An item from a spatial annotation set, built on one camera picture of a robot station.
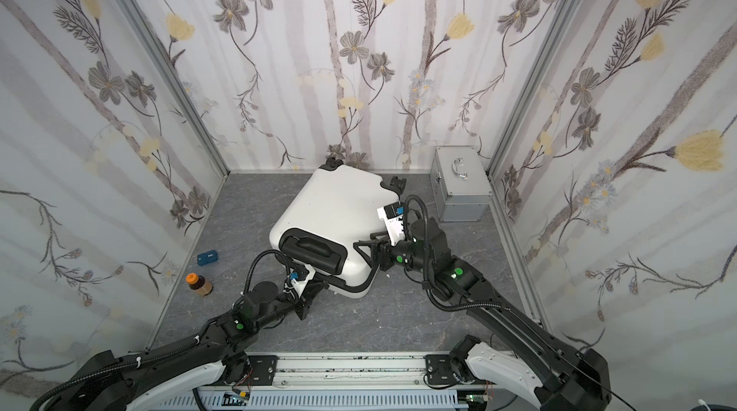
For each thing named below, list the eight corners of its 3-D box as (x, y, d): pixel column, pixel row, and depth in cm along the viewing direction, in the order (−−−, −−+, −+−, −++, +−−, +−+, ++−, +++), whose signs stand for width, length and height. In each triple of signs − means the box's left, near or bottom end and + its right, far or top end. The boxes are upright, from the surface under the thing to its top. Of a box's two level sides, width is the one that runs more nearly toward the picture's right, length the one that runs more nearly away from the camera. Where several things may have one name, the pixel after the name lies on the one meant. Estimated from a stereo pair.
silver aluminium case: (436, 224, 107) (445, 196, 94) (427, 170, 126) (433, 140, 113) (480, 224, 107) (494, 196, 94) (464, 170, 126) (474, 140, 113)
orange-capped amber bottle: (199, 296, 89) (182, 283, 81) (203, 285, 91) (187, 272, 83) (211, 296, 89) (195, 283, 81) (214, 285, 91) (200, 272, 83)
